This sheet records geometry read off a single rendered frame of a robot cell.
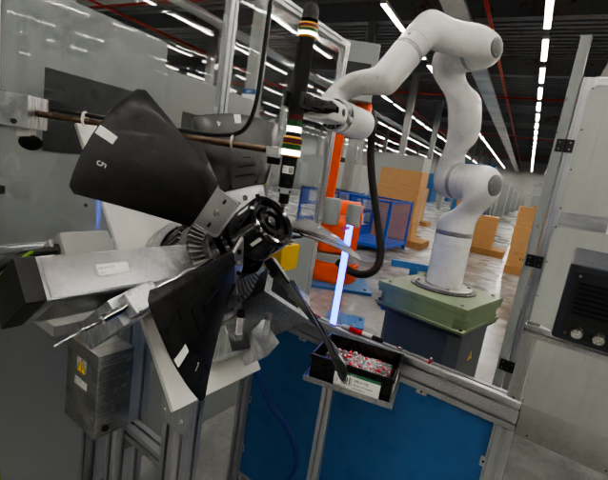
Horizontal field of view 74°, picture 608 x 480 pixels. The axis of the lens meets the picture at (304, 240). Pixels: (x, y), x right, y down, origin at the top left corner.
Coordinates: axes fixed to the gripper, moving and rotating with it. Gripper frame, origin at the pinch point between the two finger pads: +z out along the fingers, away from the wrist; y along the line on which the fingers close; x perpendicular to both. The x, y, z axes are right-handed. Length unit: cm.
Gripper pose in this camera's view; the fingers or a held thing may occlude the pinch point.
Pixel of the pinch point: (297, 100)
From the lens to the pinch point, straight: 95.5
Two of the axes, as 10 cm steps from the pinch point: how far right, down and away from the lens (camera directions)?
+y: -8.1, -2.2, 5.5
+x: 1.6, -9.7, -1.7
